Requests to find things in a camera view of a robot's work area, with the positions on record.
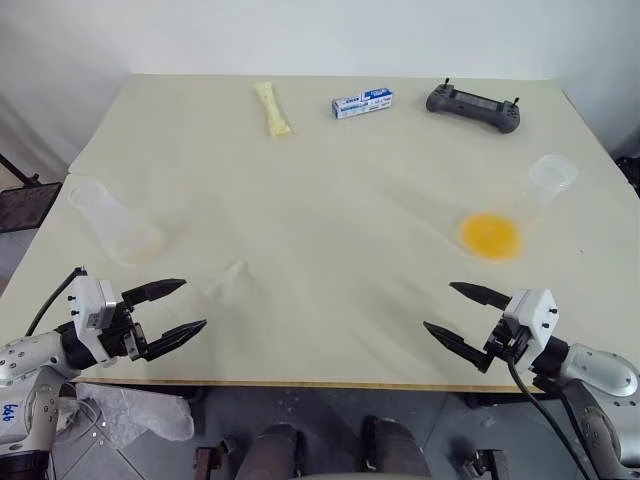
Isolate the black metal stand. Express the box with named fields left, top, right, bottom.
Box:
left=0, top=153, right=64, bottom=234

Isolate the dark grey handheld controller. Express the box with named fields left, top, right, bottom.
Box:
left=425, top=77, right=524, bottom=136

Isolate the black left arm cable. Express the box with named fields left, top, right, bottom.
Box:
left=24, top=266, right=87, bottom=337

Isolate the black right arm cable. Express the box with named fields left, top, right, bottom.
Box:
left=506, top=358, right=595, bottom=480

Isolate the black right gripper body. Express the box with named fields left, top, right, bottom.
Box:
left=483, top=314, right=533, bottom=374

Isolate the blue and white small box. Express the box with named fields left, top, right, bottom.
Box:
left=330, top=85, right=394, bottom=122

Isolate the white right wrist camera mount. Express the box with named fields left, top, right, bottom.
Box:
left=502, top=287, right=559, bottom=374

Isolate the clear cup with orange liquid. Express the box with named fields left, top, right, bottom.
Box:
left=456, top=153, right=580, bottom=264

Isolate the dark rounded shape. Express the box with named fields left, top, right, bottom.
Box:
left=238, top=423, right=307, bottom=480
left=358, top=414, right=432, bottom=480

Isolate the yellow snack packet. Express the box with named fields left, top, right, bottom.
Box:
left=251, top=81, right=297, bottom=139

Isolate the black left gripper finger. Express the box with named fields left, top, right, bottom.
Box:
left=141, top=319, right=209, bottom=363
left=121, top=278, right=189, bottom=308

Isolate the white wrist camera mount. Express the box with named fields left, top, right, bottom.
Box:
left=69, top=276, right=119, bottom=369
left=502, top=287, right=559, bottom=374

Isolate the empty clear plastic cup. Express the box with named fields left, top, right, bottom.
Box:
left=67, top=180, right=167, bottom=267

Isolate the dark metal bracket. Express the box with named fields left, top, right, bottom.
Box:
left=451, top=446, right=510, bottom=480
left=193, top=437, right=237, bottom=480

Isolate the translucent plastic bag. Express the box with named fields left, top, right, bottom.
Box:
left=54, top=382, right=196, bottom=444

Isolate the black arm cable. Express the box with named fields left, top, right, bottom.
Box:
left=506, top=358, right=595, bottom=480
left=24, top=266, right=87, bottom=337

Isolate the crumpled clear plastic wrap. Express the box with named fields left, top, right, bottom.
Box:
left=198, top=258, right=252, bottom=307

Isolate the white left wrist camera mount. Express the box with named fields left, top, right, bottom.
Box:
left=69, top=276, right=119, bottom=369

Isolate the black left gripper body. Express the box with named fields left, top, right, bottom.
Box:
left=97, top=301, right=147, bottom=362

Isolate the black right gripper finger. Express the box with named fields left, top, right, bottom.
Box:
left=448, top=281, right=513, bottom=312
left=422, top=320, right=495, bottom=374

